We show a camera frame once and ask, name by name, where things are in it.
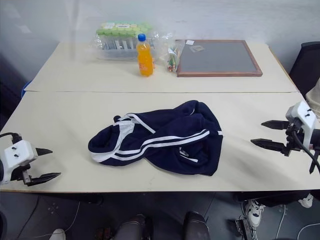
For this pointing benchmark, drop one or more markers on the black table base bar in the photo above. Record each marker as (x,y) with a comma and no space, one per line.
(270,198)

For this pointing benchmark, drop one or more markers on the navy jacket with white stripes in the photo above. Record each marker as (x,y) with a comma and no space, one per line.
(175,130)

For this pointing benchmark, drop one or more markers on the orange soda bottle blue cap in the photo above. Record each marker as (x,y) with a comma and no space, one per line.
(145,60)

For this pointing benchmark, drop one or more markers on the plain white shoe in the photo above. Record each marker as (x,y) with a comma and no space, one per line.
(57,234)

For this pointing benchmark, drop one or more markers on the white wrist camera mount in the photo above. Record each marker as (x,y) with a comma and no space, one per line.
(17,156)
(303,117)

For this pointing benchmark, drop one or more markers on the small clear plastic bag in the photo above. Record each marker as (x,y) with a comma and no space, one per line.
(196,47)

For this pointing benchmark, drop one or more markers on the grey board wooden frame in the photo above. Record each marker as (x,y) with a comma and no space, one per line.
(217,60)

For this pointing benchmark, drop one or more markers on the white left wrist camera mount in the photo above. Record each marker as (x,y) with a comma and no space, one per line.
(17,156)

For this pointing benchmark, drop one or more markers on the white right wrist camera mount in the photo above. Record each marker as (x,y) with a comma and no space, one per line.
(303,117)

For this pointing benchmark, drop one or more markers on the black power strip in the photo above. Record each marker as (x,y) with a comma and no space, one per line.
(243,230)

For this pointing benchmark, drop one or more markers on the black office chair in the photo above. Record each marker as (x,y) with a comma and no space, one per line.
(306,67)

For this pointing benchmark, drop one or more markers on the clear bag of colourful sticks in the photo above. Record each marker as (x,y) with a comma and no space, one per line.
(171,58)

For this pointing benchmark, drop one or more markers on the green-lidded tubes plastic pack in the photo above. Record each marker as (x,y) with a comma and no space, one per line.
(117,32)

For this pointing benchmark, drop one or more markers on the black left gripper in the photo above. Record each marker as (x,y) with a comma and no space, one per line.
(26,175)

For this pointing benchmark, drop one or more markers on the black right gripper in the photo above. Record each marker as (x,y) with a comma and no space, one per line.
(292,140)

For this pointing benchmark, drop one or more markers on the blue bin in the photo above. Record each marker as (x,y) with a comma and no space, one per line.
(26,87)

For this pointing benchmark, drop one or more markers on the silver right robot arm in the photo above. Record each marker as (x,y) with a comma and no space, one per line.
(315,140)

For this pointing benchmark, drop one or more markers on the white sneaker black marks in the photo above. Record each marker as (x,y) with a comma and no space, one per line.
(255,212)
(307,200)

